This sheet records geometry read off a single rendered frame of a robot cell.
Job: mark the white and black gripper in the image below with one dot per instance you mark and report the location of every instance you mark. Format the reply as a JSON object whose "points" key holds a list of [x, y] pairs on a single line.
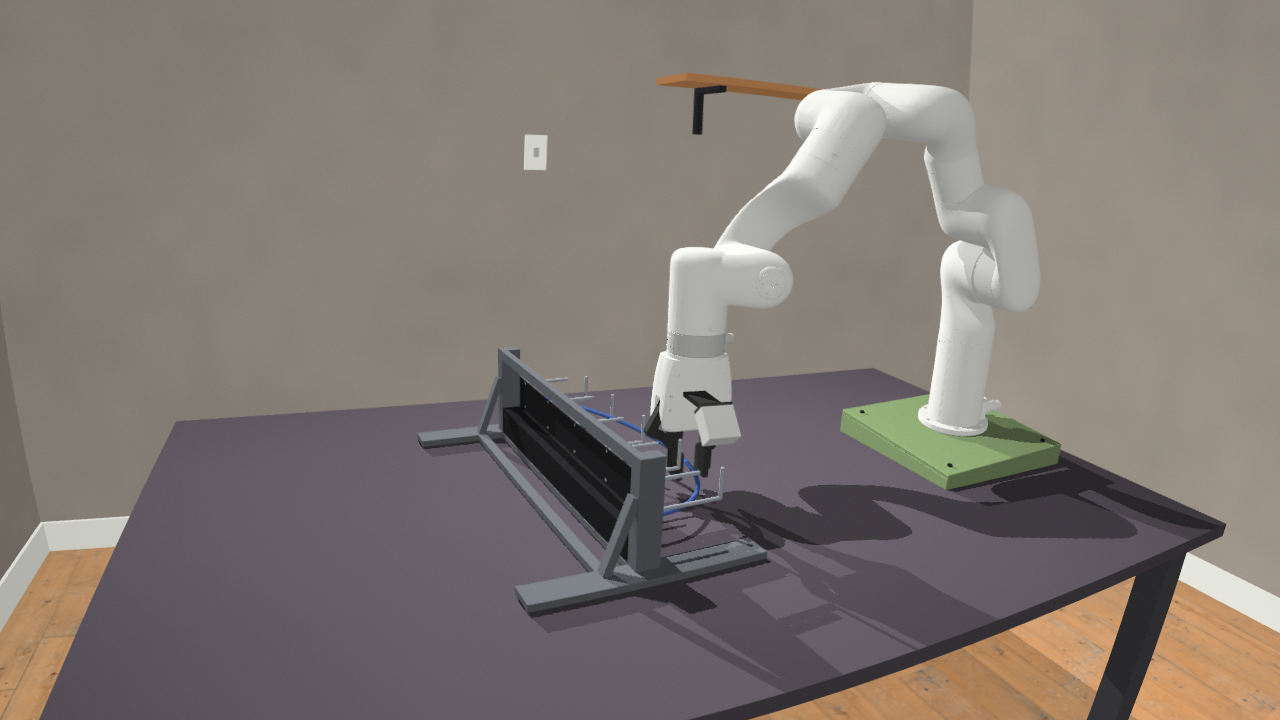
{"points": [[675, 375]]}

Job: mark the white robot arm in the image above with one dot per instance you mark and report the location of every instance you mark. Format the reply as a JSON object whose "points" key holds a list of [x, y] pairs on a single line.
{"points": [[849, 127]]}

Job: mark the blue cable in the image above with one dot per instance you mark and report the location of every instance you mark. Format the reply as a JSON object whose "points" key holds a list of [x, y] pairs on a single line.
{"points": [[697, 481]]}

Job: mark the grey patch panel rack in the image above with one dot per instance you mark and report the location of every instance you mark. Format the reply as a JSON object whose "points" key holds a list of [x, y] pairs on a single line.
{"points": [[592, 482]]}

